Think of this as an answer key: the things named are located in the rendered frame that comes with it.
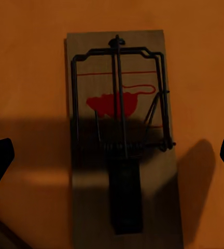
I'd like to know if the mousetrap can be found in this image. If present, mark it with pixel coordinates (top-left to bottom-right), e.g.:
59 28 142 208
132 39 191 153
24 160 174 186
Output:
66 30 185 249
0 222 31 249

